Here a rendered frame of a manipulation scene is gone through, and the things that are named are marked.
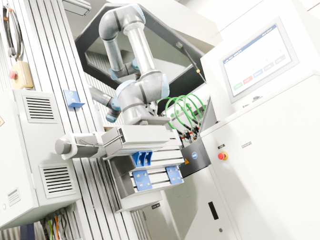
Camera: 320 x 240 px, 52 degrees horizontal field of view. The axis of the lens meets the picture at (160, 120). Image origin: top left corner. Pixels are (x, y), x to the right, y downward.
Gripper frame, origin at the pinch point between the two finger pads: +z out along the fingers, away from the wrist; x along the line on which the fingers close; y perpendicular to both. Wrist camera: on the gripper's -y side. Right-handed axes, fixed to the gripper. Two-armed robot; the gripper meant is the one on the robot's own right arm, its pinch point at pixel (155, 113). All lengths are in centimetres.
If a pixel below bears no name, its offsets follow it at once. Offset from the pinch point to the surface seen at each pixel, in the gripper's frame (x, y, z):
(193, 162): 11.7, -3.0, 38.7
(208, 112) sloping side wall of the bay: 22.9, -21.6, 11.2
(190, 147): 13.8, -3.0, 29.8
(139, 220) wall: -229, -158, 48
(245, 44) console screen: 59, -35, -19
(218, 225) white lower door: 12, -3, 76
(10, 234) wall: -212, 19, 24
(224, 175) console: 28, -3, 52
